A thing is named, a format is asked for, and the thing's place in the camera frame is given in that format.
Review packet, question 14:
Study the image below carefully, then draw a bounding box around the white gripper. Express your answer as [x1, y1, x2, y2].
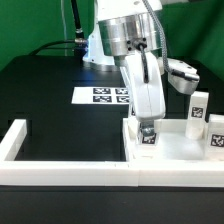
[121, 51, 200, 137]

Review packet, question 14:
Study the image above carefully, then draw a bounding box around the white square table top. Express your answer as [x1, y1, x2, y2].
[121, 117, 224, 164]

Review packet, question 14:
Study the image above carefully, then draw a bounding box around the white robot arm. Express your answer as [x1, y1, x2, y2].
[83, 0, 200, 137]

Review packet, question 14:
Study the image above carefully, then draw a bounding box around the white U-shaped fence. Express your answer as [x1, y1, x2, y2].
[0, 119, 224, 188]

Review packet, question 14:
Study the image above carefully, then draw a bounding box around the white marker base plate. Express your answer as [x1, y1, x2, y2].
[71, 87, 129, 105]

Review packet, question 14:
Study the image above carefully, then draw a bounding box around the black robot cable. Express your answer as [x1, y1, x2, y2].
[29, 0, 89, 57]

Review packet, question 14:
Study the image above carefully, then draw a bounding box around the thin grey cable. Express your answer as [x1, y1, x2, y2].
[60, 0, 69, 57]

